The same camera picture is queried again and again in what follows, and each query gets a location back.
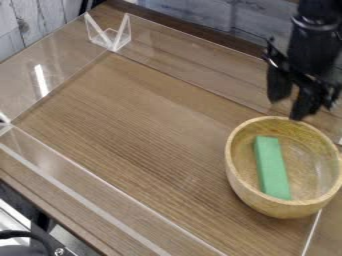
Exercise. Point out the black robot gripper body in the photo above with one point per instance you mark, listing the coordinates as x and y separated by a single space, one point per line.
312 54

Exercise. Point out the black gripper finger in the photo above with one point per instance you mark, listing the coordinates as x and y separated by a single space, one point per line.
309 101
280 84

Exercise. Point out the light wooden bowl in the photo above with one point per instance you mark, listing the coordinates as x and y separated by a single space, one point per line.
313 164

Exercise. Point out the green rectangular block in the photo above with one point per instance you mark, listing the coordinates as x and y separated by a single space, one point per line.
272 168

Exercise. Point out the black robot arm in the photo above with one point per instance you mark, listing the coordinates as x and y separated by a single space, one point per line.
320 9

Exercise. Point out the clear acrylic enclosure wall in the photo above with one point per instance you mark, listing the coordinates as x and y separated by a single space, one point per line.
114 141

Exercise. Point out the clear acrylic corner bracket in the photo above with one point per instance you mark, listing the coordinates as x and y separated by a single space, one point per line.
110 39

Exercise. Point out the black metal table bracket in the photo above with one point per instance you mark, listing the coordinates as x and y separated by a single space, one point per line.
45 231

